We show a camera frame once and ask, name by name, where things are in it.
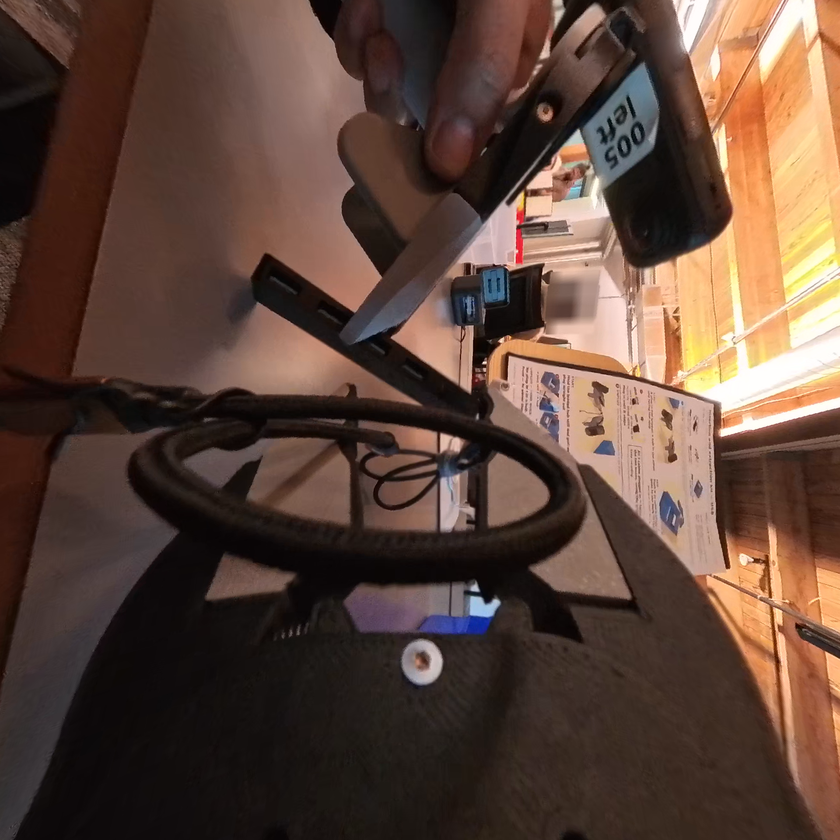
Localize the person's left hand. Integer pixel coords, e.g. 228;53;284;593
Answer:
331;0;553;182

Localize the printed instruction sheet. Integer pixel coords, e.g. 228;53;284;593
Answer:
504;354;731;576

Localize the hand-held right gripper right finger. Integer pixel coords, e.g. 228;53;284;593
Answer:
487;386;636;606

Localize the blue plastic bin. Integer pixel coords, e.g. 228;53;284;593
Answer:
420;613;501;636

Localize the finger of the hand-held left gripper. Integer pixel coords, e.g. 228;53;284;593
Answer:
340;196;487;347

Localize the black office chair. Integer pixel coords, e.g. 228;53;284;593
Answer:
486;264;547;340

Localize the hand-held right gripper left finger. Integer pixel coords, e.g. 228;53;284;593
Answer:
203;384;362;601

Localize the black four-port usb hub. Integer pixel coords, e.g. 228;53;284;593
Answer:
251;254;493;513

